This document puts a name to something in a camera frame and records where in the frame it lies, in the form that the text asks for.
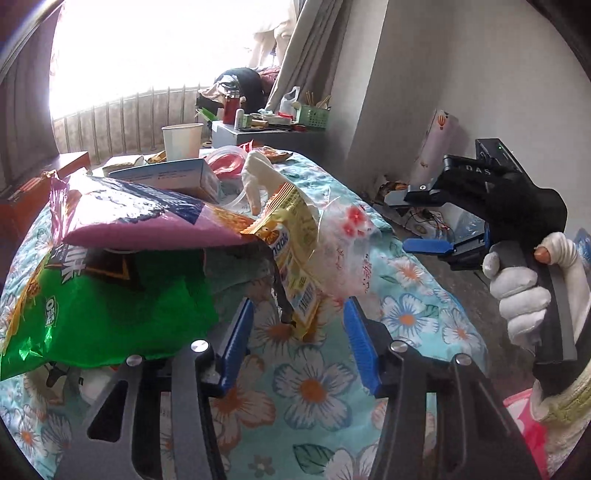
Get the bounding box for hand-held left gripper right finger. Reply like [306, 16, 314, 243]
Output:
[344, 298, 543, 480]

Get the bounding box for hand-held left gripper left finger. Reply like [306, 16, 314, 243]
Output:
[55, 298, 257, 480]

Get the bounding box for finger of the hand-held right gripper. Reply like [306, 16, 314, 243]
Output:
[404, 181, 446, 206]
[402, 237, 458, 259]

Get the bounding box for yellow snack packet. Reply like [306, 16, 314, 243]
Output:
[242, 182, 324, 342]

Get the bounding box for large green snack bag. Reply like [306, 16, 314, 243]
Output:
[0, 222, 220, 381]

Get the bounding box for person's right forearm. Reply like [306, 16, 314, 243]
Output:
[530, 357, 591, 480]

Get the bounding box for person's right hand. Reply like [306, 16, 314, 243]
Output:
[482, 232, 591, 356]

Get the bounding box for rolled patterned wallpaper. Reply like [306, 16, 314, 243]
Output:
[410, 109, 459, 188]

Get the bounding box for clear red-flowered plastic bag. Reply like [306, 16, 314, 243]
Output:
[309, 185, 384, 298]

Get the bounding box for green plastic basket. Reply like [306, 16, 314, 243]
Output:
[294, 102, 331, 131]

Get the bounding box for pink snack bag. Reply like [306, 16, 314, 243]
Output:
[48, 171, 259, 250]

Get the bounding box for white rubber glove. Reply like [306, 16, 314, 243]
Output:
[241, 151, 280, 215]

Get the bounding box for blue and white carton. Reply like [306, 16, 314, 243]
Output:
[108, 158, 221, 201]

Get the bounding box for grey cabinet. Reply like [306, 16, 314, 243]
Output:
[210, 121, 325, 149]

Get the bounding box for pink blanket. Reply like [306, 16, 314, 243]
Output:
[502, 389, 548, 464]

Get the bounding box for beige curtain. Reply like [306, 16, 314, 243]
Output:
[264, 0, 368, 114]

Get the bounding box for white paper cup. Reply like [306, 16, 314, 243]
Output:
[161, 123, 204, 162]

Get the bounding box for black bag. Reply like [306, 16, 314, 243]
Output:
[215, 67, 267, 112]

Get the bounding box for red thermos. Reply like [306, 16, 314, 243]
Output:
[223, 90, 242, 125]

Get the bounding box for hanging cream garment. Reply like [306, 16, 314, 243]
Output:
[250, 0, 297, 66]

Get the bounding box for metal window railing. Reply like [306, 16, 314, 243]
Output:
[52, 83, 204, 160]

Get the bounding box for orange wooden cabinet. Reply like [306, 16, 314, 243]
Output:
[0, 151, 91, 243]

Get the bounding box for grey curtain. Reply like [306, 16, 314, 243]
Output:
[0, 0, 63, 185]

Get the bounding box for tangled cables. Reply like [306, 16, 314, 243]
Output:
[404, 206, 453, 241]

